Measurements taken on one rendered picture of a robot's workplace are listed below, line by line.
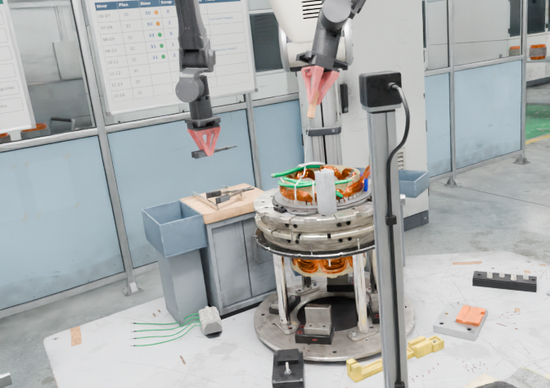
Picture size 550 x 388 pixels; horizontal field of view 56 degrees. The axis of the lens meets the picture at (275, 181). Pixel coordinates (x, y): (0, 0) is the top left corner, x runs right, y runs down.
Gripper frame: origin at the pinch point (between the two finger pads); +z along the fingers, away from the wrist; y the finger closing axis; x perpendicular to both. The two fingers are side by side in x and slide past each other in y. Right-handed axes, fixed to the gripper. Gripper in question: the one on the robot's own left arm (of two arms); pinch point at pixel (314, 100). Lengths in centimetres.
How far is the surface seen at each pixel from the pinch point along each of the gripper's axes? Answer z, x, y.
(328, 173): 15.5, -10.5, 0.8
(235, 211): 28.3, 19.4, -5.2
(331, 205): 21.7, -9.8, 3.5
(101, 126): 7, 224, -15
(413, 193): 15.1, 4.7, 36.3
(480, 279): 33, -4, 56
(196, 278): 47, 24, -10
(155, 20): -62, 219, 2
